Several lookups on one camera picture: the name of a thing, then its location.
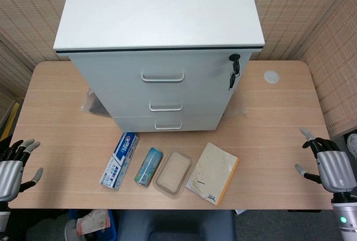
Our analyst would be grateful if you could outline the white shoe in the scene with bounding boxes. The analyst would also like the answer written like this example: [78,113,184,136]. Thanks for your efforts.
[347,133,357,160]

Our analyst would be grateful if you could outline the grey round table grommet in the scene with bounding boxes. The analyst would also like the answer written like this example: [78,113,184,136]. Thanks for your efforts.
[263,70,281,85]

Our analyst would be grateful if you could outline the dark blue chair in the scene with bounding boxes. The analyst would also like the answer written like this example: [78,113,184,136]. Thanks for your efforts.
[117,209,237,241]

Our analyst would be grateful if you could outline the white drawer cabinet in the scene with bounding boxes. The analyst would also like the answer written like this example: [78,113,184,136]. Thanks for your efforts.
[52,0,265,132]

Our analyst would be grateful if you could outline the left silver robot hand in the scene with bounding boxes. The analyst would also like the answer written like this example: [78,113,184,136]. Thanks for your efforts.
[0,138,44,202]

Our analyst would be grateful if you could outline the large white drawer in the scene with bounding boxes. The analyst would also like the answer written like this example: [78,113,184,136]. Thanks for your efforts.
[69,49,251,94]

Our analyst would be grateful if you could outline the worn yellow-spined notebook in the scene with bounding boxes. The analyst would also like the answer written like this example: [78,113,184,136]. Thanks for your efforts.
[185,142,240,206]

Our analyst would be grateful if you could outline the black cabinet keys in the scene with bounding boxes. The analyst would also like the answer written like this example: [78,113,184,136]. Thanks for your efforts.
[228,53,242,90]

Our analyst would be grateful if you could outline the small white drawer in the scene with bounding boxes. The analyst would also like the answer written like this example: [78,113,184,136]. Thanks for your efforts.
[110,114,224,132]

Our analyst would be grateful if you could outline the teal drink can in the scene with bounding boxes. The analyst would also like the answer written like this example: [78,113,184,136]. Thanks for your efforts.
[134,147,164,187]

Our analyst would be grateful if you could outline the medium white drawer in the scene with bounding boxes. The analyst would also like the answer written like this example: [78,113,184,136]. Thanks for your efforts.
[94,89,234,118]

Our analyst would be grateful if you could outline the yellow wooden board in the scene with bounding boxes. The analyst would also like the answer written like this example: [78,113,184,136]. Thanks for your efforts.
[0,100,22,141]

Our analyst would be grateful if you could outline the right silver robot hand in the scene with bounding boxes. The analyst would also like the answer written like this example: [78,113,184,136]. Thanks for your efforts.
[295,127,357,194]

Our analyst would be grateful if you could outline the blue white toothpaste box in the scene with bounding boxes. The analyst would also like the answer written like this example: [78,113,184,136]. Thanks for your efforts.
[99,132,140,192]

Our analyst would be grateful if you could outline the red white plastic bag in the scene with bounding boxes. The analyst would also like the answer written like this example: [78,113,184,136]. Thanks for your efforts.
[75,209,112,236]

